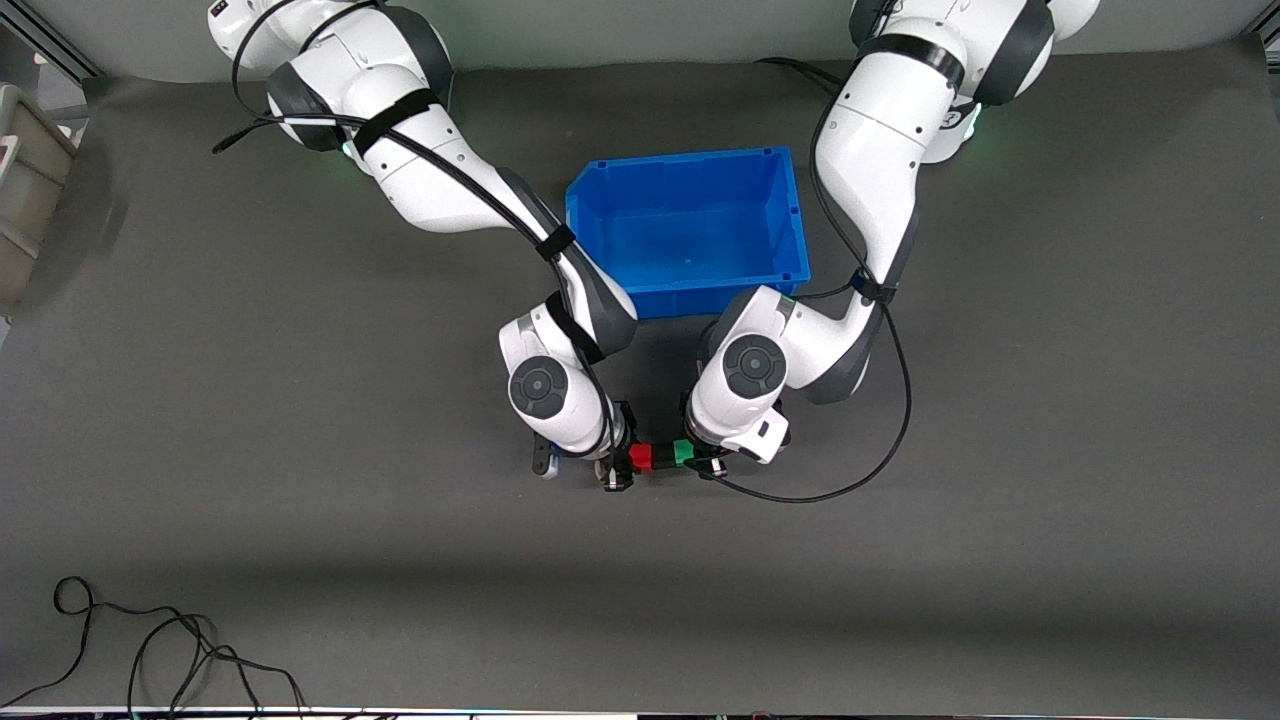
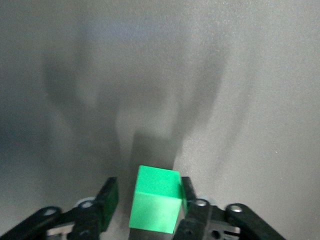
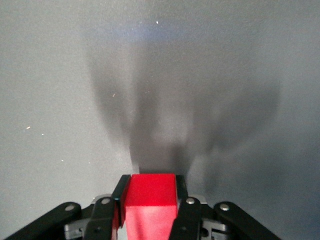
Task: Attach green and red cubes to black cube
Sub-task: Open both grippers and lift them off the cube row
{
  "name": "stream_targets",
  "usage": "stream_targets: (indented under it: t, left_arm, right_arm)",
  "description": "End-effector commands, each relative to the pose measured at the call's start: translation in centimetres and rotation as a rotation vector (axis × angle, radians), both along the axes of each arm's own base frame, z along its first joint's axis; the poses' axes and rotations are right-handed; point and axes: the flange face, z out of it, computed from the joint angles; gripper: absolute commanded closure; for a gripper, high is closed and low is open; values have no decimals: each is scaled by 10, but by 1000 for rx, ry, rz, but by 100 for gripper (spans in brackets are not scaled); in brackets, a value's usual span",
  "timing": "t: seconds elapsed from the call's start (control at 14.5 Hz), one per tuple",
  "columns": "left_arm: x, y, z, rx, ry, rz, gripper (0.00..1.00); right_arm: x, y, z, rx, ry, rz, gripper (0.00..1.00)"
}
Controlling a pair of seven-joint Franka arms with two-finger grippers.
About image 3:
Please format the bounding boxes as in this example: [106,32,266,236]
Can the red cube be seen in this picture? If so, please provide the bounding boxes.
[124,173,179,240]

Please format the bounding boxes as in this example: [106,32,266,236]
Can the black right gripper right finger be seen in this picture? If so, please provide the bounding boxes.
[169,174,282,240]

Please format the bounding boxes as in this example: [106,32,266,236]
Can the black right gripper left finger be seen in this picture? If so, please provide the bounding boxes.
[3,174,132,240]

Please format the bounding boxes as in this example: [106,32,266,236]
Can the grey table mat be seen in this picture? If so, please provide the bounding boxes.
[0,0,320,240]

